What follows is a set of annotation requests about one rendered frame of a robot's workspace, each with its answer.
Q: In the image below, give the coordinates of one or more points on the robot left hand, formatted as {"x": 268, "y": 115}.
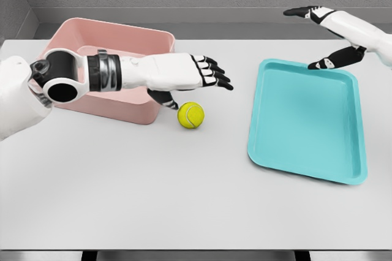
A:
{"x": 177, "y": 72}

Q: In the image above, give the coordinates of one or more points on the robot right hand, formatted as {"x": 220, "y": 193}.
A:
{"x": 340, "y": 25}

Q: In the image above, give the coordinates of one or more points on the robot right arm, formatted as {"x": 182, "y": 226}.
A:
{"x": 381, "y": 47}

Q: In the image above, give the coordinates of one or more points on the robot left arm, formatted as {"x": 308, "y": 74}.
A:
{"x": 61, "y": 80}

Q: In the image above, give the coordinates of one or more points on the yellow tennis ball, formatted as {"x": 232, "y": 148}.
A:
{"x": 190, "y": 115}

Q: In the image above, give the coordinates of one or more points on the pink basket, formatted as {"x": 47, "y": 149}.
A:
{"x": 122, "y": 40}

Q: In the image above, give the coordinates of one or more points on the blue tray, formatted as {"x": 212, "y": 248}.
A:
{"x": 306, "y": 120}

